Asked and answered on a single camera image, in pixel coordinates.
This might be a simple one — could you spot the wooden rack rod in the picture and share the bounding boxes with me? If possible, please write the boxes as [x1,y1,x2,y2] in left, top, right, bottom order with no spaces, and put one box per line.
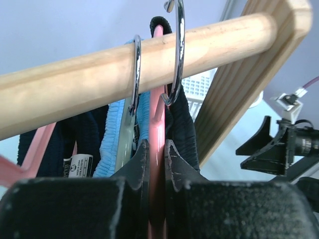
[0,13,277,139]

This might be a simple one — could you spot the pink plastic hanger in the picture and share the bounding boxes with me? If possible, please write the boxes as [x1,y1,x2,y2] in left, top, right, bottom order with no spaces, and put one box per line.
[0,122,78,188]

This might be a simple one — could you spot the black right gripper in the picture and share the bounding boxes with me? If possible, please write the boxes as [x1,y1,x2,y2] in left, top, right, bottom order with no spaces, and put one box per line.
[235,116,319,175]

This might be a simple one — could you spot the white plastic laundry basket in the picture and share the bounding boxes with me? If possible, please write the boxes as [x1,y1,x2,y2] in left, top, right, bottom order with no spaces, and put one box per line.
[182,68,217,121]

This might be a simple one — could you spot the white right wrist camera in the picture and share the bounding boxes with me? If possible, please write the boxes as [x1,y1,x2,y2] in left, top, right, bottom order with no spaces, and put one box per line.
[271,87,308,124]

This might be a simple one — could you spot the navy blue shorts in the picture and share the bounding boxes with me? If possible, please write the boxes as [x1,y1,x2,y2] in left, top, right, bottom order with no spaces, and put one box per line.
[36,105,109,177]

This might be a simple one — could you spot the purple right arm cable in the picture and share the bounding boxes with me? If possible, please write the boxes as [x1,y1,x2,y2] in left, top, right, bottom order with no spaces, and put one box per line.
[301,76,319,91]

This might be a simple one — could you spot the pale green hanger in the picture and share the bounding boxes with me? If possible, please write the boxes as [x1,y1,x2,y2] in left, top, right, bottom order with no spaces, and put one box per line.
[113,34,142,173]

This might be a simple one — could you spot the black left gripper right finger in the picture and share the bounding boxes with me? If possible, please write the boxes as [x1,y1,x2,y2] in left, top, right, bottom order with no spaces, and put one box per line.
[164,139,202,192]

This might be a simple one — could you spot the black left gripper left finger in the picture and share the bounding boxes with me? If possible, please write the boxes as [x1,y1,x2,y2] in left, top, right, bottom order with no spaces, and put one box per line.
[111,139,150,191]

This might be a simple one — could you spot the dark grey shorts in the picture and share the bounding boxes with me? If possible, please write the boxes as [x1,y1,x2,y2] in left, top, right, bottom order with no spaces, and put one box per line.
[149,16,201,173]

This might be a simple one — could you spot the pink hanger with metal hook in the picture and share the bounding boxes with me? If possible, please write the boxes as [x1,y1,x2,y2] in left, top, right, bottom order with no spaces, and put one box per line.
[149,0,185,239]

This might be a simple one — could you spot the light blue shorts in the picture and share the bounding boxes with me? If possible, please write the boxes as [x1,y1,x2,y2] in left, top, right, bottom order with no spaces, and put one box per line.
[93,37,152,178]

